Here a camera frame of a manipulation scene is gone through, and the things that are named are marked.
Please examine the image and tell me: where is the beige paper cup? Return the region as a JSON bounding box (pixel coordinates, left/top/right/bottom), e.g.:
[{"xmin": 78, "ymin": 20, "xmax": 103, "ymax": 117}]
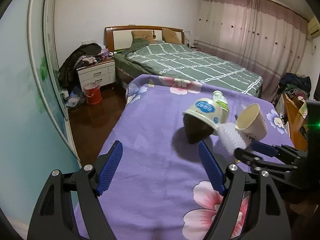
[{"xmin": 235, "ymin": 103, "xmax": 267, "ymax": 140}]

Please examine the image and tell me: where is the white instant noodle bowl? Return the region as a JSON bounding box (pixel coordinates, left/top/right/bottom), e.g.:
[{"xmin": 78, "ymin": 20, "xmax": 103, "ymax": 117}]
[{"xmin": 182, "ymin": 98, "xmax": 228, "ymax": 144}]

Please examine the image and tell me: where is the clear plastic green-label cup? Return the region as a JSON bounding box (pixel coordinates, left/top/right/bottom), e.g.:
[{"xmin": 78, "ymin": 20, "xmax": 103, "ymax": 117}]
[{"xmin": 235, "ymin": 103, "xmax": 248, "ymax": 120}]

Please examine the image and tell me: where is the white green drink bottle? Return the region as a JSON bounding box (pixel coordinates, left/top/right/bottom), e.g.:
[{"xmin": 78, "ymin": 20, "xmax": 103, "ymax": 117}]
[{"xmin": 212, "ymin": 90, "xmax": 229, "ymax": 124}]

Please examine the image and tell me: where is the wooden dresser desk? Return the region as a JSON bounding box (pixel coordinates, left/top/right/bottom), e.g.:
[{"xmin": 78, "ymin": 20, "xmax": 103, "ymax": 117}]
[{"xmin": 276, "ymin": 94, "xmax": 308, "ymax": 151}]

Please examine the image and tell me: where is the clothes pile on desk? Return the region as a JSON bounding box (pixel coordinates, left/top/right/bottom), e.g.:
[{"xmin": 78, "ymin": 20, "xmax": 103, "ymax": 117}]
[{"xmin": 277, "ymin": 73, "xmax": 311, "ymax": 100}]

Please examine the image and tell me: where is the purple floral blanket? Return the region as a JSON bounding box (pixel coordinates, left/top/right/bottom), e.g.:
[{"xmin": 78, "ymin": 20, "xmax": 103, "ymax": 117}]
[{"xmin": 73, "ymin": 74, "xmax": 296, "ymax": 240}]

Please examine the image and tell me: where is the pink striped curtain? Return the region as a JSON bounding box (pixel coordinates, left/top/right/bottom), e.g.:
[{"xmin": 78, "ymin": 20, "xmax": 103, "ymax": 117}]
[{"xmin": 194, "ymin": 0, "xmax": 308, "ymax": 101}]

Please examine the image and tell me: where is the red plastic bucket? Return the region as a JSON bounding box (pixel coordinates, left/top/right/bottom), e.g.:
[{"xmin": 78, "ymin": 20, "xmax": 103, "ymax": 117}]
[{"xmin": 84, "ymin": 82, "xmax": 102, "ymax": 106}]

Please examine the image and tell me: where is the green plaid bed quilt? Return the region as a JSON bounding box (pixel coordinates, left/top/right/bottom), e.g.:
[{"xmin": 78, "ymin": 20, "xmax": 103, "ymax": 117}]
[{"xmin": 126, "ymin": 41, "xmax": 263, "ymax": 97}]

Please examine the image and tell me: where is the white bedside nightstand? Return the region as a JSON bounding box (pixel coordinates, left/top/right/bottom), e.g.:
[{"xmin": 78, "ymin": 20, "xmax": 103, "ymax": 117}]
[{"xmin": 78, "ymin": 59, "xmax": 116, "ymax": 91}]

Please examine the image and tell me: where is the right brown pillow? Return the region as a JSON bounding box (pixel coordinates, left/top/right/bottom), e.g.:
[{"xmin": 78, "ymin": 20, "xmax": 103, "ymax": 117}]
[{"xmin": 162, "ymin": 28, "xmax": 182, "ymax": 44}]

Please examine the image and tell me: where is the brown pillow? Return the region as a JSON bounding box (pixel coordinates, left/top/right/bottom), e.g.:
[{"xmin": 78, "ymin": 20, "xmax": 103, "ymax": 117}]
[
  {"xmin": 131, "ymin": 30, "xmax": 156, "ymax": 44},
  {"xmin": 162, "ymin": 28, "xmax": 182, "ymax": 44}
]

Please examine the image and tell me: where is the dark clothes pile on nightstand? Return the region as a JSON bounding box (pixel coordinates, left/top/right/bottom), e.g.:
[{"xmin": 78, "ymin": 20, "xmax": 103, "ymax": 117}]
[{"xmin": 58, "ymin": 43, "xmax": 109, "ymax": 92}]

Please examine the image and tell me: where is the left brown pillow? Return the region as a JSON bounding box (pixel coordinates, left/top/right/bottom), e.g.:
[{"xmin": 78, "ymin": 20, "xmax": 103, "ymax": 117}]
[{"xmin": 131, "ymin": 30, "xmax": 156, "ymax": 44}]

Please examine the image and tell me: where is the wooden bed headboard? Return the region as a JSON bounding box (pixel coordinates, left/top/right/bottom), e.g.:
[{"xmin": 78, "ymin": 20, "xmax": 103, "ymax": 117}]
[{"xmin": 104, "ymin": 25, "xmax": 186, "ymax": 53}]

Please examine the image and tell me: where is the sliding wardrobe door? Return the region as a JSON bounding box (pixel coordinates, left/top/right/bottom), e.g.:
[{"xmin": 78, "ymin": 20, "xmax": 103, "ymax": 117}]
[{"xmin": 27, "ymin": 0, "xmax": 80, "ymax": 161}]

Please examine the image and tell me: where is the wall air conditioner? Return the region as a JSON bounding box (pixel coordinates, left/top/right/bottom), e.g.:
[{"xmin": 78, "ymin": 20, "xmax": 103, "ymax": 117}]
[{"xmin": 307, "ymin": 15, "xmax": 320, "ymax": 40}]

